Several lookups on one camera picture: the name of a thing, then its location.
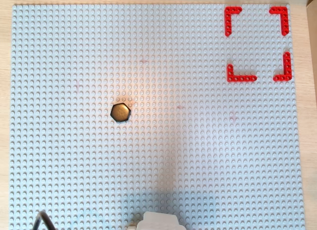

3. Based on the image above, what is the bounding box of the red L-shaped Lego beam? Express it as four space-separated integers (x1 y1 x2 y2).
272 51 292 82
224 6 243 38
269 6 290 37
226 64 258 83

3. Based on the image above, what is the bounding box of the grey studded Lego baseplate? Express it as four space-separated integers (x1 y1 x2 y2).
8 2 307 230

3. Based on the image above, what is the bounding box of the dark hexagonal Lego piece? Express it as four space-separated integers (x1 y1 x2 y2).
110 103 131 124

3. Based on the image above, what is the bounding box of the black camera cable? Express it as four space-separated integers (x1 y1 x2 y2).
33 210 57 230

